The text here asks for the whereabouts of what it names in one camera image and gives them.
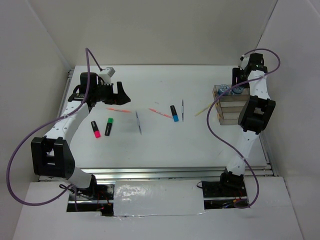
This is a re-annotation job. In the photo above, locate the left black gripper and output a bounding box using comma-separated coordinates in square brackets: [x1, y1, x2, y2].
[92, 81, 131, 106]

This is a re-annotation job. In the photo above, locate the green cap black highlighter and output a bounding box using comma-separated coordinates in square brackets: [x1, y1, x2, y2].
[104, 117, 114, 136]

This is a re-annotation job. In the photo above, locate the yellow slim highlighter pen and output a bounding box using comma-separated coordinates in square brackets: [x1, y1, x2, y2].
[194, 102, 216, 117]

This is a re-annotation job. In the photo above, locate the pink cap black highlighter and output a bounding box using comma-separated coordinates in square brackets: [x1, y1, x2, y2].
[90, 121, 101, 139]

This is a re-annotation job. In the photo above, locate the blue cap black highlighter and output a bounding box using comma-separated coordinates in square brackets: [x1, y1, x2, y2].
[170, 105, 179, 122]

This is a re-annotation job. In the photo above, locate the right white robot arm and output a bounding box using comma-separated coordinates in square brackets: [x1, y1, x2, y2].
[218, 53, 276, 196]

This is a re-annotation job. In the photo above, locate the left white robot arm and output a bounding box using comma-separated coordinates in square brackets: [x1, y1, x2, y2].
[31, 67, 131, 200]

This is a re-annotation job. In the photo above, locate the orange slim highlighter pen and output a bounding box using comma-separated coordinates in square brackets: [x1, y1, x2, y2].
[106, 107, 132, 113]

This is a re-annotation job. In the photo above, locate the clear drawer organizer box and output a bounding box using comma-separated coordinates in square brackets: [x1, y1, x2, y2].
[212, 85, 250, 125]

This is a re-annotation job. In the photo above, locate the red slim highlighter pen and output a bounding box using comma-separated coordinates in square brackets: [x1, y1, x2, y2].
[148, 108, 173, 119]

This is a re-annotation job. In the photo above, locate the white foil cover sheet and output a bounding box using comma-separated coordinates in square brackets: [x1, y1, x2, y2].
[113, 180, 205, 217]

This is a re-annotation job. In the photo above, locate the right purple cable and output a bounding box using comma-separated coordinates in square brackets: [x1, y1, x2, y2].
[206, 48, 281, 209]

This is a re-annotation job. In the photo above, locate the purple cable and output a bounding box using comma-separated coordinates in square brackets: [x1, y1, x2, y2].
[206, 48, 281, 209]
[5, 47, 103, 212]

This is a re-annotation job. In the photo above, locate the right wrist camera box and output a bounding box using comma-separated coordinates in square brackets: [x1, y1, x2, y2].
[239, 55, 250, 71]

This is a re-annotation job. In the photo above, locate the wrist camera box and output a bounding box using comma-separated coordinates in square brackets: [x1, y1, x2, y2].
[98, 67, 116, 85]
[239, 55, 250, 71]

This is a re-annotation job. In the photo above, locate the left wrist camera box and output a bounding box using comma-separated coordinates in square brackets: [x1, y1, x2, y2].
[98, 67, 116, 85]

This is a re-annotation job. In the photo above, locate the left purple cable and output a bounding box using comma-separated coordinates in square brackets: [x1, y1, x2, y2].
[5, 47, 103, 212]

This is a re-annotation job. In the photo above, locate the aluminium frame rail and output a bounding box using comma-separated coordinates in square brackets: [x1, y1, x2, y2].
[64, 162, 280, 181]

